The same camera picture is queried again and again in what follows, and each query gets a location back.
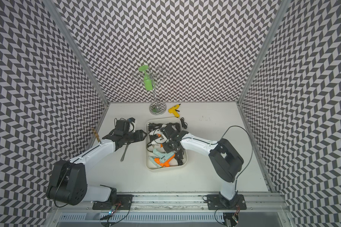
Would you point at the yellow hot glue gun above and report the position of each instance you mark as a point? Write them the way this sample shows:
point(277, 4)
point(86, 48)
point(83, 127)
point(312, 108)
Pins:
point(174, 110)

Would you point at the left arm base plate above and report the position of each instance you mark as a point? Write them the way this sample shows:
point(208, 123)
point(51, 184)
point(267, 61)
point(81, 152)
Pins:
point(122, 202)

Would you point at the light blue hot glue gun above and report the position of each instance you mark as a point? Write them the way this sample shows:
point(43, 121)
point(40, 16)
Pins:
point(153, 160)

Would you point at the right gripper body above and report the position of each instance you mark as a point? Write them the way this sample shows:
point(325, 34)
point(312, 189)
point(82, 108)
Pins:
point(168, 146)

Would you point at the wooden stick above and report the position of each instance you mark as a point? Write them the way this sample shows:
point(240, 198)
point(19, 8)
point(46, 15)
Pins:
point(95, 133)

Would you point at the green spray bottle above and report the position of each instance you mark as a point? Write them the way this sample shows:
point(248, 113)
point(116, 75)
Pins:
point(148, 83)

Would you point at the metal knife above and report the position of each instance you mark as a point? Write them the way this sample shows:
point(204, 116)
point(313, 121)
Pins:
point(124, 153)

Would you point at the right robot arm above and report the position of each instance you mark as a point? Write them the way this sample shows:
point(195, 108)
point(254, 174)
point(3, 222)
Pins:
point(227, 162)

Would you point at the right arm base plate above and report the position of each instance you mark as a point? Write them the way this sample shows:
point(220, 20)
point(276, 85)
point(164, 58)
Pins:
point(226, 202)

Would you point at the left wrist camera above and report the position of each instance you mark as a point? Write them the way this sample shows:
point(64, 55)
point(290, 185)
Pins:
point(131, 121)

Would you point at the chrome hook stand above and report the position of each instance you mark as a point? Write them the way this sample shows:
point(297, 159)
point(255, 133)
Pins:
point(157, 107)

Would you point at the orange hot glue gun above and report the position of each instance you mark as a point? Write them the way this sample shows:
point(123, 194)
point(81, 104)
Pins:
point(164, 164)

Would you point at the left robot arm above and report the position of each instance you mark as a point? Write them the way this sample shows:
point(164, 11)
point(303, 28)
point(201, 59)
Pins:
point(68, 182)

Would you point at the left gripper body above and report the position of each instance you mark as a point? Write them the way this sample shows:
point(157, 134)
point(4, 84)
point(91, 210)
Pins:
point(130, 137)

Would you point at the aluminium front rail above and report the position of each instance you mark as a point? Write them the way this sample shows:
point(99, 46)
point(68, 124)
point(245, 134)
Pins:
point(205, 201)

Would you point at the cream plastic storage box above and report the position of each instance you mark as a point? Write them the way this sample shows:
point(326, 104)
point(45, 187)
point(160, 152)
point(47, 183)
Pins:
point(161, 151)

